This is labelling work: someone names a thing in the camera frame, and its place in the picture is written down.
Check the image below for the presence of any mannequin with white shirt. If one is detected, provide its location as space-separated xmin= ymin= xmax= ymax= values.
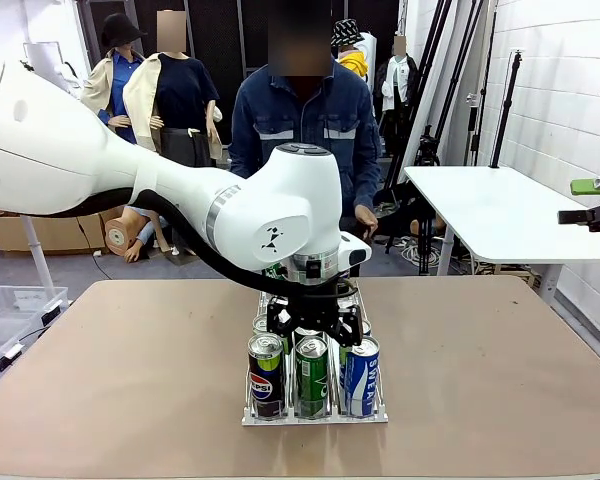
xmin=374 ymin=34 xmax=421 ymax=156

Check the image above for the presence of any white can dispenser rack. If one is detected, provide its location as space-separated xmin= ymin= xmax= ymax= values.
xmin=241 ymin=287 xmax=390 ymax=427

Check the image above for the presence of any black leaning stand pole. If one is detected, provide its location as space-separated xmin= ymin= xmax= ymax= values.
xmin=467 ymin=9 xmax=499 ymax=166
xmin=387 ymin=0 xmax=454 ymax=201
xmin=432 ymin=0 xmax=486 ymax=166

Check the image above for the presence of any wooden pallet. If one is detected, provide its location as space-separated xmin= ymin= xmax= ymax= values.
xmin=472 ymin=259 xmax=537 ymax=289

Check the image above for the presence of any person in denim jacket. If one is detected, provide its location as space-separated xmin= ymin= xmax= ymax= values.
xmin=228 ymin=0 xmax=384 ymax=279

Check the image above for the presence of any person's right forearm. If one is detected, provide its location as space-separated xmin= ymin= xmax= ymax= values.
xmin=228 ymin=144 xmax=261 ymax=180

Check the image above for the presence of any person's left hand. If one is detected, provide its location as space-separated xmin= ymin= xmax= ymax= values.
xmin=354 ymin=203 xmax=380 ymax=240

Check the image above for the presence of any white folding table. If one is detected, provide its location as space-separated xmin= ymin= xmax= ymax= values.
xmin=403 ymin=164 xmax=600 ymax=306

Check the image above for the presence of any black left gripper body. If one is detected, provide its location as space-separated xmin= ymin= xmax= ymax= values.
xmin=278 ymin=279 xmax=350 ymax=332

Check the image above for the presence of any brown cardboard box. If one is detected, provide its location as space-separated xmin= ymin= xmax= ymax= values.
xmin=0 ymin=207 xmax=126 ymax=254

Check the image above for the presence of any blue Pocari Sweat can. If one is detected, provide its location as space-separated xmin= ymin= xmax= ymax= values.
xmin=337 ymin=319 xmax=372 ymax=389
xmin=344 ymin=335 xmax=382 ymax=419

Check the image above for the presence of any mannequin with beige coat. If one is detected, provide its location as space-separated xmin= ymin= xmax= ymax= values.
xmin=79 ymin=13 xmax=149 ymax=146

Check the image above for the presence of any black upright light stand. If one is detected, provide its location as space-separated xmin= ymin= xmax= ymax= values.
xmin=488 ymin=48 xmax=526 ymax=170

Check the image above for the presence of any mannequin with navy tee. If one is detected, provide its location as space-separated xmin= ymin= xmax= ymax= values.
xmin=122 ymin=9 xmax=225 ymax=169

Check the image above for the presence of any small black tripod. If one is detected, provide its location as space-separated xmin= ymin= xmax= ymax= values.
xmin=413 ymin=124 xmax=441 ymax=168

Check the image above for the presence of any person's left forearm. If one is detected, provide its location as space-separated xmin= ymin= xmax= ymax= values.
xmin=352 ymin=159 xmax=384 ymax=211

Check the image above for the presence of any white coiled floor cable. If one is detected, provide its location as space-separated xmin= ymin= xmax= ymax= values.
xmin=399 ymin=234 xmax=444 ymax=269

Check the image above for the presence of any thin black floor cable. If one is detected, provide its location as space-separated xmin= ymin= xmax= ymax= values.
xmin=77 ymin=219 xmax=114 ymax=281

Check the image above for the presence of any tan mannequin torso lying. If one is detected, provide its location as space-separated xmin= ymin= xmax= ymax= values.
xmin=104 ymin=204 xmax=169 ymax=264

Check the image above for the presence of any mannequin with yellow hoodie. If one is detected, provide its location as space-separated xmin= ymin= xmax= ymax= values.
xmin=332 ymin=18 xmax=376 ymax=79

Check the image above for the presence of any patterned bucket hat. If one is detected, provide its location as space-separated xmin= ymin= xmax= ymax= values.
xmin=331 ymin=18 xmax=365 ymax=47

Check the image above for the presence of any black brimmed hat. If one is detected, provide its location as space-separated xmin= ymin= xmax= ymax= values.
xmin=99 ymin=13 xmax=149 ymax=50

